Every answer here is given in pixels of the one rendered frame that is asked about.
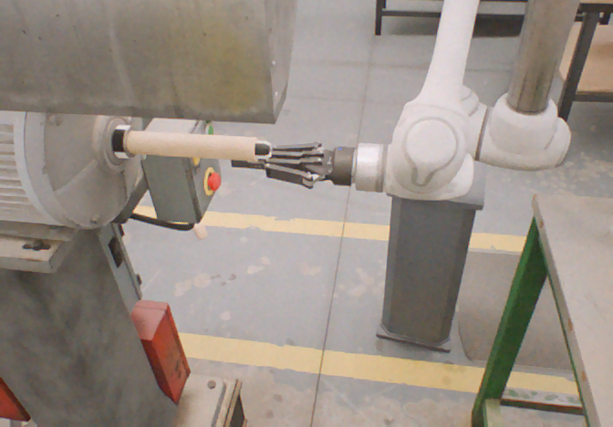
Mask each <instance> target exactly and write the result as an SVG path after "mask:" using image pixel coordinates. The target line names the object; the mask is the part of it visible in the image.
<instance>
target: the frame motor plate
mask: <svg viewBox="0 0 613 427"><path fill-rule="evenodd" d="M86 231H87V230H83V229H79V230H78V232H77V233H76V234H75V236H74V237H73V238H72V240H71V241H63V240H54V239H43V238H33V237H22V236H12V235H1V234H0V268H4V269H14V270H23V271H33V272H41V273H51V274H54V273H56V271H57V270H58V269H59V267H60V266H61V265H62V263H63V262H64V261H65V258H66V257H67V255H69V254H70V252H71V251H72V250H73V248H74V247H75V246H76V244H77V242H78V240H79V239H80V237H81V236H82V235H83V234H84V233H85V232H86Z"/></svg>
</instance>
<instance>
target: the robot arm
mask: <svg viewBox="0 0 613 427"><path fill-rule="evenodd" d="M478 2H479V0H444V3H443V8H442V16H441V20H440V24H439V30H438V35H437V38H436V44H435V48H434V52H433V57H432V61H431V67H430V70H429V73H428V77H426V79H425V82H424V85H423V87H422V90H421V94H420V95H419V96H418V97H417V98H416V99H415V100H413V101H411V102H407V103H406V104H405V105H404V109H403V112H402V113H401V116H400V119H399V123H398V125H397V127H396V130H395V131H393V133H392V143H391V144H388V146H387V144H369V143H359V144H358V147H357V149H356V150H355V147H354V146H336V148H335V149H334V150H333V151H332V150H329V149H324V148H323V147H322V141H316V142H313V143H307V144H292V145H278V146H273V147H272V153H271V157H269V158H267V159H257V161H235V160H231V163H232V168H241V169H254V170H264V171H265V175H266V177H267V178H272V179H277V180H280V181H285V182H289V183H293V184H297V185H301V186H304V187H306V188H307V189H309V190H311V189H313V184H314V183H316V181H326V180H330V181H332V184H334V185H336V186H348V187H352V184H355V190H356V191H364V192H377V193H383V192H385V193H391V194H395V195H398V196H399V197H400V198H406V199H414V200H429V201H442V200H449V199H453V198H458V196H462V195H465V194H467V193H468V192H469V190H470V188H471V185H472V182H473V177H474V161H481V162H485V163H488V164H492V165H496V167H501V168H505V169H512V170H518V171H543V170H548V169H552V168H554V167H555V166H557V165H558V164H559V163H560V162H561V161H562V160H563V159H564V158H565V156H566V153H567V150H568V146H569V142H570V138H571V134H570V130H569V128H568V126H567V124H566V123H565V122H564V121H563V120H561V119H559V118H558V117H557V109H556V105H555V103H554V102H553V101H552V100H551V95H552V92H553V89H554V85H555V82H556V76H557V73H558V70H559V68H560V63H561V60H562V57H563V54H564V51H565V47H566V42H567V39H568V36H569V32H570V30H571V27H572V25H573V21H574V18H576V17H575V16H576V15H577V9H578V6H579V3H580V0H528V2H527V7H526V10H525V19H524V23H523V27H522V32H521V36H520V41H519V45H518V49H517V54H516V59H515V63H514V71H513V75H512V79H510V84H509V89H508V92H507V93H505V94H504V95H502V97H501V98H499V99H498V100H497V102H496V105H495V107H494V108H491V107H487V106H485V105H484V104H483V103H482V102H480V101H479V98H478V96H477V95H476V94H474V93H473V92H472V91H471V90H470V88H468V87H466V86H464V85H463V84H462V83H463V77H464V70H465V66H466V61H467V56H468V51H469V46H470V42H471V37H472V32H473V24H474V19H475V15H476V10H477V6H478ZM386 153H387V159H386ZM385 166H386V172H385ZM384 180H385V186H384Z"/></svg>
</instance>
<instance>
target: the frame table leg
mask: <svg viewBox="0 0 613 427"><path fill-rule="evenodd" d="M537 234H538V229H537V225H536V221H535V216H534V215H533V218H532V222H531V224H530V227H529V231H528V235H527V237H526V240H525V242H524V246H523V250H522V253H521V255H520V258H519V262H518V266H517V268H516V271H515V274H514V281H513V283H512V286H511V289H510V293H508V297H507V299H506V302H505V305H504V312H503V314H502V317H501V320H500V325H499V328H498V330H497V333H496V336H495V340H494V343H493V345H492V348H491V351H490V356H489V359H488V361H487V364H486V367H485V371H484V375H483V379H482V383H480V386H479V390H478V392H477V395H476V399H475V402H474V405H473V410H472V425H473V427H483V410H482V405H481V402H482V401H483V398H490V399H497V400H502V398H503V395H504V390H505V387H506V385H507V382H508V380H509V377H510V375H511V371H512V368H513V366H514V364H515V362H516V359H517V356H518V353H519V350H520V348H521V346H522V343H523V340H524V337H525V333H526V331H527V328H528V326H529V325H530V322H531V319H532V316H533V314H534V312H535V307H536V304H537V301H538V299H539V297H540V294H541V290H542V288H543V285H544V282H545V281H546V279H547V275H548V273H547V270H546V267H545V264H544V259H543V256H542V253H541V249H540V245H539V241H538V239H537V237H536V236H537Z"/></svg>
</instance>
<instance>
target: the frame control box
mask: <svg viewBox="0 0 613 427"><path fill-rule="evenodd" d="M209 126H212V121H211V120H209V124H208V125H207V126H205V124H204V120H177V119H158V118H154V119H153V120H152V121H151V122H150V124H149V125H148V126H147V128H146V129H145V130H144V131H154V132H170V133H188V134H205V135H208V129H209ZM212 127H213V126H212ZM141 166H142V169H143V173H144V176H145V179H146V183H147V186H148V190H149V193H150V196H151V200H152V202H153V206H154V209H155V213H156V216H157V218H154V217H149V216H146V215H143V214H139V213H132V215H131V216H130V218H129V219H132V220H137V221H141V222H144V223H147V224H155V225H158V226H162V228H166V229H171V230H175V231H182V232H187V231H191V230H192V229H193V228H194V224H199V223H200V222H201V221H202V219H203V218H204V216H205V213H206V210H207V208H208V206H209V204H210V202H211V200H212V198H213V196H214V195H215V193H216V192H215V191H211V188H210V186H208V178H209V177H211V175H212V173H213V172H217V173H218V174H219V175H220V177H221V180H222V175H221V170H220V163H219V159H204V158H200V162H199V163H197V164H194V162H193V158H189V157H173V156H159V155H146V158H145V160H143V159H142V160H141ZM173 222H179V223H187V224H177V223H173Z"/></svg>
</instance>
